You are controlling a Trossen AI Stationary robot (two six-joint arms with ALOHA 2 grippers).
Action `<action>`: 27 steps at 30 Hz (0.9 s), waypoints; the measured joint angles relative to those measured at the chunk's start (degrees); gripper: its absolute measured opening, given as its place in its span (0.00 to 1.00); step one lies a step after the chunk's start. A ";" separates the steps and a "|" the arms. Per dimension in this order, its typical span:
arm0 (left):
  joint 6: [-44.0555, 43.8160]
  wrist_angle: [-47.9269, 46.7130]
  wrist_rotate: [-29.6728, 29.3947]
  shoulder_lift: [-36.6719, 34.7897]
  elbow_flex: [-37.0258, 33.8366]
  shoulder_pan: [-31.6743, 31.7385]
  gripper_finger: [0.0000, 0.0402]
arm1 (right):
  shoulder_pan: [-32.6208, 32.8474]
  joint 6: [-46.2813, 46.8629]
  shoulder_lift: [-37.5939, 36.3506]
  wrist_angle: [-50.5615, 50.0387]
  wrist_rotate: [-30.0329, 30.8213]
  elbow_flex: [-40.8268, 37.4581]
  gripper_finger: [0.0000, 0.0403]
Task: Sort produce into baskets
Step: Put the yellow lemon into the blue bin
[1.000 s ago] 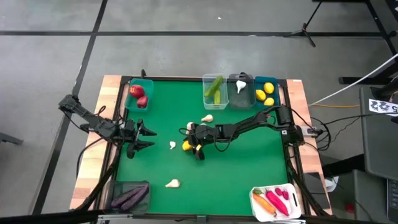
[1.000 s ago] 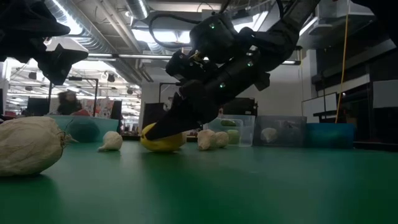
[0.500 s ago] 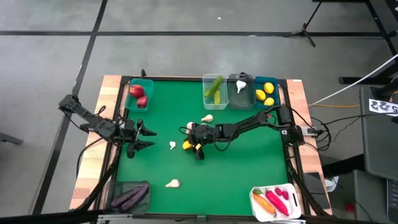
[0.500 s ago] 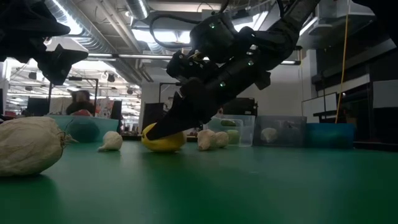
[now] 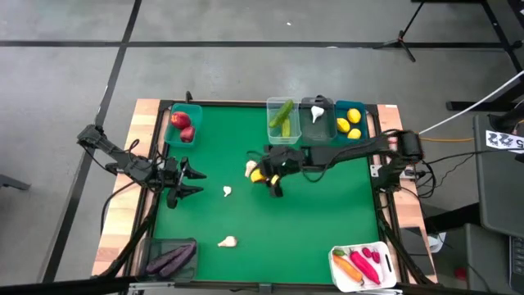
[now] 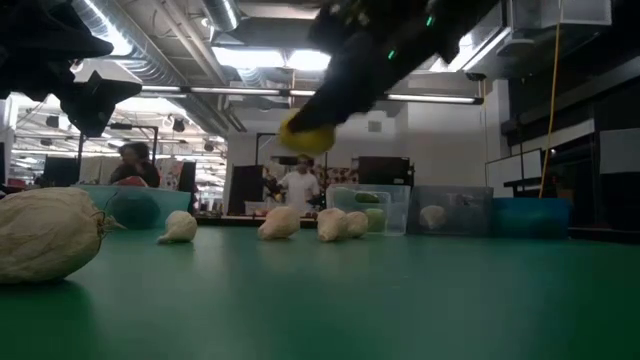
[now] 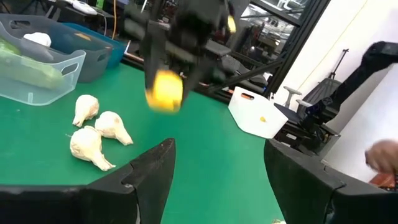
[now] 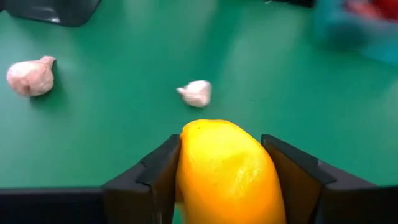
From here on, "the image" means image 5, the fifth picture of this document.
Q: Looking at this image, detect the dark green cucumber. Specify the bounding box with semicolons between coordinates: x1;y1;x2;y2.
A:
268;99;295;129

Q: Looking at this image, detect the dark red apple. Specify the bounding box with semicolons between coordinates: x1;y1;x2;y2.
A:
179;125;197;144

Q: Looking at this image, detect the black tripod stand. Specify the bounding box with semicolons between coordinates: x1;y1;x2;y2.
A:
371;0;427;63

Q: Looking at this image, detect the teal plastic basket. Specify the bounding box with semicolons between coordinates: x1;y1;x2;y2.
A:
163;102;204;148

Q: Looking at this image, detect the red apple with yellow patch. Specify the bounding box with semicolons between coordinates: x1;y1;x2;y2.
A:
170;111;192;130

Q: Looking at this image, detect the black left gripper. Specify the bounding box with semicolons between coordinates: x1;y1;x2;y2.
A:
155;157;207;209

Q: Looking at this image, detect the black desk leg frame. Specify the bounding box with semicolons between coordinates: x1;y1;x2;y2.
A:
445;0;524;112

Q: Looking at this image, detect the orange cable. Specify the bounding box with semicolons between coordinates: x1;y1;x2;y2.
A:
419;136;476;143

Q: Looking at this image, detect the white cable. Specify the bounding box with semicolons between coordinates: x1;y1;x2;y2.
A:
418;71;524;136

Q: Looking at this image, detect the white plastic basket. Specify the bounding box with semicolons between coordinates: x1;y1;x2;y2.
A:
327;240;398;293

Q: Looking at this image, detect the smoky grey plastic basket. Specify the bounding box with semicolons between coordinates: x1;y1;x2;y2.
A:
137;237;201;283
300;97;337;144

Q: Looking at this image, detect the purple eggplant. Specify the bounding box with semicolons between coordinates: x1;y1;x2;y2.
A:
158;242;198;279
145;244;192;275

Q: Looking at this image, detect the white paper marker tag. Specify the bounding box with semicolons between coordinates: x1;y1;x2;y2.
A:
485;129;524;154

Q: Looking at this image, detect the pink chili pepper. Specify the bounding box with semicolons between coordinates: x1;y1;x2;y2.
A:
349;250;382;285

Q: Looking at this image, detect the black cable bundle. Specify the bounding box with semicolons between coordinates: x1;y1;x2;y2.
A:
409;147;490;200

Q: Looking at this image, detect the clear plastic basket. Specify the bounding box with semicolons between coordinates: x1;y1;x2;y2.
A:
266;96;303;146

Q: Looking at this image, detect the blue plastic basket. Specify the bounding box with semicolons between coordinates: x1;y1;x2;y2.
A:
334;100;368;148

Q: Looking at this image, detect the grey side desk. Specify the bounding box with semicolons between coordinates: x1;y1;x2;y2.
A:
472;113;524;238

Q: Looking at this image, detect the green table mat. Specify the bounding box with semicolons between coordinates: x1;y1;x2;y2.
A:
151;105;381;284

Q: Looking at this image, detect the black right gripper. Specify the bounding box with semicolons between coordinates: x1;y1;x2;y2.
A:
260;145;306;198

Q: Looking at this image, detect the bright white garlic bulb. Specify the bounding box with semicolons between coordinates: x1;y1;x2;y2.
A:
310;105;326;125

